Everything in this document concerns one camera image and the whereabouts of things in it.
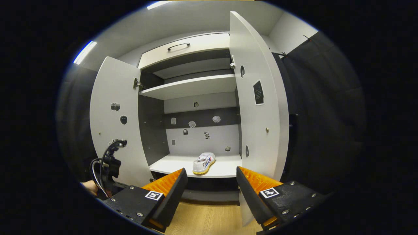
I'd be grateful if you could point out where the white shoe cabinet door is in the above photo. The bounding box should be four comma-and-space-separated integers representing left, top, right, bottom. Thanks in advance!
230, 11, 290, 227
90, 56, 154, 188

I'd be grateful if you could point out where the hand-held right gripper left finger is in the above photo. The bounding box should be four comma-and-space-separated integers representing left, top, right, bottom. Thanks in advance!
103, 168, 189, 233

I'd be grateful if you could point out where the white striped shoe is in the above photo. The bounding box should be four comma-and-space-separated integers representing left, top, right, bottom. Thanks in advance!
192, 152, 217, 175

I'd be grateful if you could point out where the ceiling light panel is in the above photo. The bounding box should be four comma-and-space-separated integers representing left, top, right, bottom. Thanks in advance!
73, 41, 97, 65
147, 1, 170, 10

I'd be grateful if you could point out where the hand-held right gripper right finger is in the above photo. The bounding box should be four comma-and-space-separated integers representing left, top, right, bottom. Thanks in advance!
236, 166, 327, 233

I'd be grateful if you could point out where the white cabinet shelf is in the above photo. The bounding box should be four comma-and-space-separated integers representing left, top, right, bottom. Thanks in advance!
153, 58, 232, 80
139, 74, 237, 101
149, 153, 243, 179

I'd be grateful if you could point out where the white and grey shoe cabinet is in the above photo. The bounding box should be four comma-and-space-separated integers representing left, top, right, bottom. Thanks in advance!
90, 11, 290, 227

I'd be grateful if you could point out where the white cabinet drawer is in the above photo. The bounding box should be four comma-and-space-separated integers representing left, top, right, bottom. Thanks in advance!
138, 33, 231, 70

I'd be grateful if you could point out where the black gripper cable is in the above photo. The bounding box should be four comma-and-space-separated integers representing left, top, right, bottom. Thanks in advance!
90, 140, 113, 198

